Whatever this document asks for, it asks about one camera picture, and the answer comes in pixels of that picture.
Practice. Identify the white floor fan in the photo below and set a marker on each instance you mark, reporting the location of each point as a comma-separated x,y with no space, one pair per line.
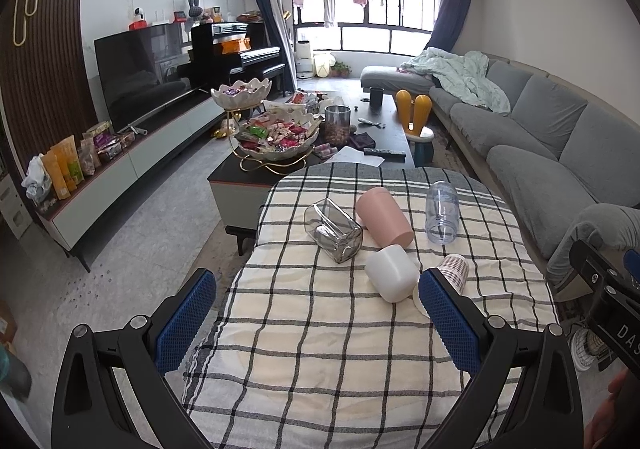
587,349

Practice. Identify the black flat television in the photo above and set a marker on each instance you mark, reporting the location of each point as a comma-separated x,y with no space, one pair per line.
138,71

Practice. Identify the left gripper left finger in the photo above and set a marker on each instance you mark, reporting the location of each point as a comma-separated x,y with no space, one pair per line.
89,411

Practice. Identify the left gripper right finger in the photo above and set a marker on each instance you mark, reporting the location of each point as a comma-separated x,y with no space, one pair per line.
544,410

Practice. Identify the person right hand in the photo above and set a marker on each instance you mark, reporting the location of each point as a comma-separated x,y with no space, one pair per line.
601,423

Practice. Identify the clear smoky glass cup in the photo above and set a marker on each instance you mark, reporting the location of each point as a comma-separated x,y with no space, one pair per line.
333,230

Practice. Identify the light green blanket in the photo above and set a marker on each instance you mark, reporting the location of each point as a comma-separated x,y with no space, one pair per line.
464,77

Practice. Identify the white plastic cup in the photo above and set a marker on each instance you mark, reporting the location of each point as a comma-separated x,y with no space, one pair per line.
392,273

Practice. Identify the plaid checkered tablecloth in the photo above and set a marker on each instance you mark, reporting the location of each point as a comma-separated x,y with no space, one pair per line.
306,354

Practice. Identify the lower candy bowl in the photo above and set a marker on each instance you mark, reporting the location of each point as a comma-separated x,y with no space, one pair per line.
277,134

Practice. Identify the clear plastic bottle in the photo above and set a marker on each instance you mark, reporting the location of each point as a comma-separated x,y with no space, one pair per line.
442,213

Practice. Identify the black upright piano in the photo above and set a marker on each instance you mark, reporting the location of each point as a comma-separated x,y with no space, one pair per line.
222,53

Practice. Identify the upper white shell bowl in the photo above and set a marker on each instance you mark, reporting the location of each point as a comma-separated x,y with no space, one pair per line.
242,95

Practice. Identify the black cup on table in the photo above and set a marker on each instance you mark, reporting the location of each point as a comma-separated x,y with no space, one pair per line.
376,97

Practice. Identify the orange snack bag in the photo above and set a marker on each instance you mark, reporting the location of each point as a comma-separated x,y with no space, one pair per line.
63,167

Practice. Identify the white TV cabinet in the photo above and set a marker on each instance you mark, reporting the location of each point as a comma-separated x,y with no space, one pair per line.
75,216

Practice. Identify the grey sectional sofa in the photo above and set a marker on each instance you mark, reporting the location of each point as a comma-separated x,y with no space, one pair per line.
565,161

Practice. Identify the blue left curtain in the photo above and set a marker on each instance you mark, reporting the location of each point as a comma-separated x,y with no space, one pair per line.
272,14

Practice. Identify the pink plastic cup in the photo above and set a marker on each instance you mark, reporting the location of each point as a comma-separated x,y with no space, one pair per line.
381,215

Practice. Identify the glass snack jar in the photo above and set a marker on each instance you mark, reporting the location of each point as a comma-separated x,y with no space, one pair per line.
337,125

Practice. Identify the grey rabbit plush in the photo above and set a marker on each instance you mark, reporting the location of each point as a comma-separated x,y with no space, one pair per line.
195,13

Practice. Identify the black remote control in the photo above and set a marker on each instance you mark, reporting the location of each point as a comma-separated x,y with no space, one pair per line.
388,155

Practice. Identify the checkered paper cup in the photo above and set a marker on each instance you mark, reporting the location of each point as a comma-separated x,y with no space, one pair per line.
455,268

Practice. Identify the dark coffee table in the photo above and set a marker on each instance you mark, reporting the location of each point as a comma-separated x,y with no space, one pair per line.
240,188

